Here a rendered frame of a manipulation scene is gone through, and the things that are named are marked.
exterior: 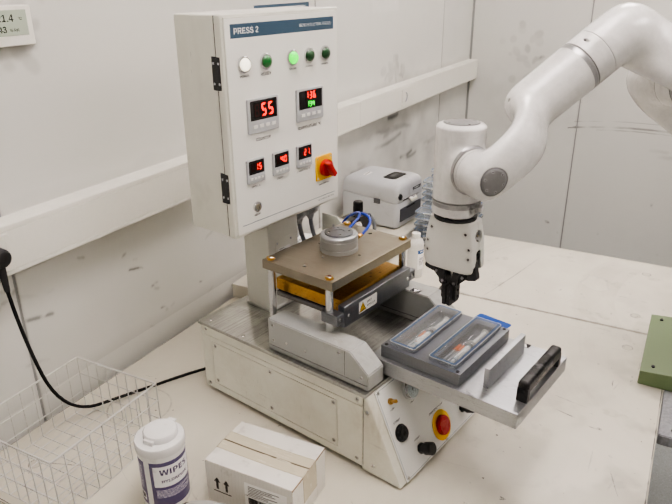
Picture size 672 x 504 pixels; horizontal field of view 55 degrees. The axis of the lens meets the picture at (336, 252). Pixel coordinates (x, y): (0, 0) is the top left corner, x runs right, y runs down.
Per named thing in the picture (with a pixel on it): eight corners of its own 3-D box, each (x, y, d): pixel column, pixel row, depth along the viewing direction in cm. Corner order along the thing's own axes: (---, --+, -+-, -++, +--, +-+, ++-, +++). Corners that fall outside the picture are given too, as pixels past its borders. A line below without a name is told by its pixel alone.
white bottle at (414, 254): (406, 278, 205) (407, 235, 199) (407, 271, 209) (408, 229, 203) (422, 279, 204) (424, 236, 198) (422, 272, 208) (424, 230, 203)
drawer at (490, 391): (369, 372, 124) (370, 336, 121) (429, 326, 140) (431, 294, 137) (515, 433, 107) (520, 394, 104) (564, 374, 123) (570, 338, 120)
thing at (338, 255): (242, 291, 137) (238, 233, 131) (334, 246, 159) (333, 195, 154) (332, 326, 123) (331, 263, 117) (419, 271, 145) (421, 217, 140)
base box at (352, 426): (206, 387, 151) (200, 322, 144) (311, 324, 178) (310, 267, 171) (400, 491, 120) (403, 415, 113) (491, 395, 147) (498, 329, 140)
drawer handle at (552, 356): (515, 400, 109) (517, 380, 107) (549, 361, 120) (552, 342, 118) (526, 404, 108) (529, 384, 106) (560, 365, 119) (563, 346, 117)
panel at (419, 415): (406, 483, 121) (373, 392, 119) (480, 406, 143) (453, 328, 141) (414, 484, 120) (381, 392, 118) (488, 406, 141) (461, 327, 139)
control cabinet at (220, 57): (201, 318, 144) (170, 12, 119) (300, 269, 168) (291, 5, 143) (254, 342, 135) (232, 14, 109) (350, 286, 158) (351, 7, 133)
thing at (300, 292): (276, 294, 135) (274, 252, 131) (342, 260, 151) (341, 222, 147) (341, 319, 125) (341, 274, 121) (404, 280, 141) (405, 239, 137)
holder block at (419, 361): (380, 355, 122) (381, 344, 121) (435, 315, 136) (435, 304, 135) (458, 387, 113) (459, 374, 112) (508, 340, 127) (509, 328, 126)
